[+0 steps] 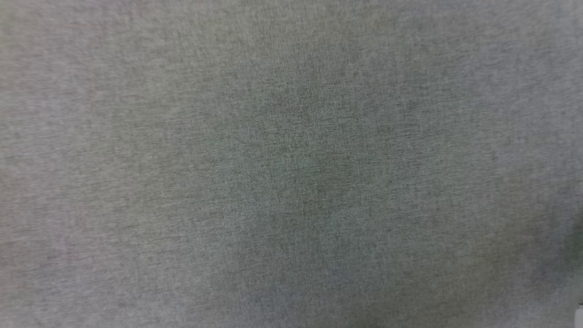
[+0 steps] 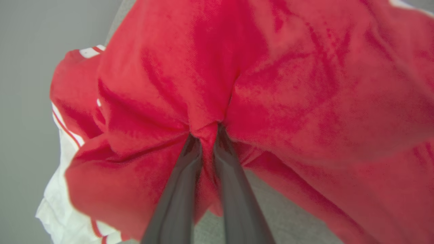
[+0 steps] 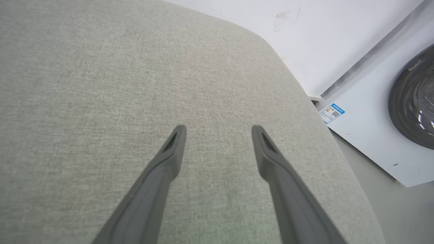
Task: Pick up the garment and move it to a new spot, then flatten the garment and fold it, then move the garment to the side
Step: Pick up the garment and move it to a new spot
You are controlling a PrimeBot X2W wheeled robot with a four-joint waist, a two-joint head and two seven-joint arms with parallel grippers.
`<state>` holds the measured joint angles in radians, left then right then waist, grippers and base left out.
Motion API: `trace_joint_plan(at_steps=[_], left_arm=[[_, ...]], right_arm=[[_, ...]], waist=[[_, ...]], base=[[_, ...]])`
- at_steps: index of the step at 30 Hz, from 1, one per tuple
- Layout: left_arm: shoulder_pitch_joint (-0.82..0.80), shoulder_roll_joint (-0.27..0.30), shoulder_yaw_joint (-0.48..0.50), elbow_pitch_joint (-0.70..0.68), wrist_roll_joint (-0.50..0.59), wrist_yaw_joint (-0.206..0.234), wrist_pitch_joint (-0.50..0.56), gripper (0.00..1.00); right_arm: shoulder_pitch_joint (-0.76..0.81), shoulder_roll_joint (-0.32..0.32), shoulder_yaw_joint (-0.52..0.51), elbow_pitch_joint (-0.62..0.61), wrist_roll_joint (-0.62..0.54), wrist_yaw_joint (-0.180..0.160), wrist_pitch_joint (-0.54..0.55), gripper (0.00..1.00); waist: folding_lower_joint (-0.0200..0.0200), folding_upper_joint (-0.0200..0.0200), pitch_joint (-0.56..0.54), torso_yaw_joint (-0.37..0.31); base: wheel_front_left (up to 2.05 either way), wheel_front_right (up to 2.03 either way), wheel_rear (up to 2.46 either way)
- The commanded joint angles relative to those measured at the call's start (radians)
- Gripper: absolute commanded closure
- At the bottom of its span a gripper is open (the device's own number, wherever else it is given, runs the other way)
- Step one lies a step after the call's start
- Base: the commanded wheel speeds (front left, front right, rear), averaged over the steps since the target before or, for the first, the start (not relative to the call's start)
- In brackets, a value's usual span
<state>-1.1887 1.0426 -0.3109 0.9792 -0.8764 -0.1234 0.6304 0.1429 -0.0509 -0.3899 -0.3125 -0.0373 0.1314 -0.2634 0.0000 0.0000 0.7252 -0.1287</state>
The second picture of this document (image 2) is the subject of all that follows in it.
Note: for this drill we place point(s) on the red basketball jersey white trim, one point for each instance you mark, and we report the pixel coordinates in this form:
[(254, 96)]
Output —
[(288, 101)]

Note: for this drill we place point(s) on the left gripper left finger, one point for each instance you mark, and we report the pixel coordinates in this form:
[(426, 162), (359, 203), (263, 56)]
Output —
[(176, 203)]

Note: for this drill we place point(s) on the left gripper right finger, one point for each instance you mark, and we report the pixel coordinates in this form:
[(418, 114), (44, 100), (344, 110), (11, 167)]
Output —
[(240, 210)]

